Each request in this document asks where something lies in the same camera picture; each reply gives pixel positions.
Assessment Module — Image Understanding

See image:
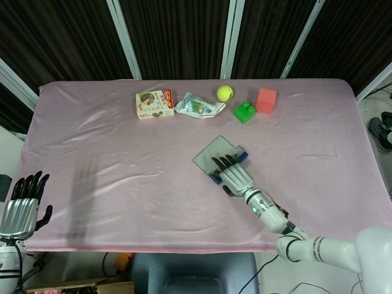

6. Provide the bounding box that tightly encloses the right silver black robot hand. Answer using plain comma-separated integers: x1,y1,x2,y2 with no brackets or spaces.
211,154,257,198

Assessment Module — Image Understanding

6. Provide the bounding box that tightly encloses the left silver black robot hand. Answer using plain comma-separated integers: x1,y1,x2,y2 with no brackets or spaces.
0,170,53,240

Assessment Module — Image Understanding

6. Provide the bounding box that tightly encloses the cardboard box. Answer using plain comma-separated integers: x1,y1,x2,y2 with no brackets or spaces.
23,277,136,294

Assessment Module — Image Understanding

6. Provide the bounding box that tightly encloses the cream snack box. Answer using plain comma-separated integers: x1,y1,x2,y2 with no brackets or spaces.
135,88,176,121

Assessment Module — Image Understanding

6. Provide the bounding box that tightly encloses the green toy brick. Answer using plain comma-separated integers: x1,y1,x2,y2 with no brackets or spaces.
232,100,257,125

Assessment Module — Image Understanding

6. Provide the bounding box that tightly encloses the crumpled plastic snack bag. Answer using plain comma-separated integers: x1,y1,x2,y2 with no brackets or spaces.
173,91,227,120

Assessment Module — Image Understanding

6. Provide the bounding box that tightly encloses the pink cube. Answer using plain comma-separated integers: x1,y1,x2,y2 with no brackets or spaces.
255,88,279,115

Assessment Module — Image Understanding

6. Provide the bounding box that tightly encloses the yellow tennis ball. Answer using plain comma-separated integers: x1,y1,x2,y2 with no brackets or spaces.
216,85,235,102

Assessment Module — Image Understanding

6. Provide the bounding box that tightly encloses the pink table cloth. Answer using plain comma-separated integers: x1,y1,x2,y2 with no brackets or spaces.
17,78,385,255

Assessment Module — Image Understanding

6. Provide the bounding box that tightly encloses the dark grey chair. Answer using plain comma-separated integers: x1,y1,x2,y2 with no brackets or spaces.
130,252,261,294

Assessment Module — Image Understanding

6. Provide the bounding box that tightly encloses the orange device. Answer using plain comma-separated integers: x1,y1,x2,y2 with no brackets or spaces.
113,252,135,273

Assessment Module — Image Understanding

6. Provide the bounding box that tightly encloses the black sneaker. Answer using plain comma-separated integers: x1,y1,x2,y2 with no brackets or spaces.
367,116,391,153

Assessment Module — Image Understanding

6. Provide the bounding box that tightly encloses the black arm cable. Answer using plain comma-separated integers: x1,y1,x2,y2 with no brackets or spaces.
241,254,279,294

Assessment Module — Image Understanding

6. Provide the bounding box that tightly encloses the aluminium frame post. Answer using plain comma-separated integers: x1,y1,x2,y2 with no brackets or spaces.
280,0,326,79
356,61,392,102
106,0,142,80
0,58,40,113
220,0,246,80

